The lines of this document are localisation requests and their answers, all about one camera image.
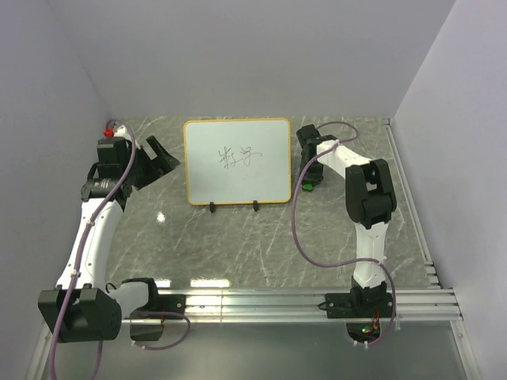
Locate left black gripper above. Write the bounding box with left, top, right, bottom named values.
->
left=122, top=136, right=179, bottom=190

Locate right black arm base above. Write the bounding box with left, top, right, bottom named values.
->
left=318, top=291, right=397, bottom=345

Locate green whiteboard eraser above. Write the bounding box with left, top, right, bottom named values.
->
left=301, top=181, right=315, bottom=192

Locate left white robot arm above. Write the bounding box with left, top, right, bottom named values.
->
left=38, top=135, right=180, bottom=343

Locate side aluminium rail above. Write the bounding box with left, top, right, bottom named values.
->
left=383, top=118, right=442, bottom=289

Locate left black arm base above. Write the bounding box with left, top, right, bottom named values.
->
left=129, top=294, right=188, bottom=343

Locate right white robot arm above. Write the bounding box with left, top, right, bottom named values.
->
left=294, top=124, right=397, bottom=317

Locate aluminium mounting rail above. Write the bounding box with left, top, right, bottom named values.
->
left=160, top=287, right=463, bottom=324

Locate yellow framed whiteboard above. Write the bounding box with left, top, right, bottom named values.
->
left=183, top=118, right=292, bottom=205

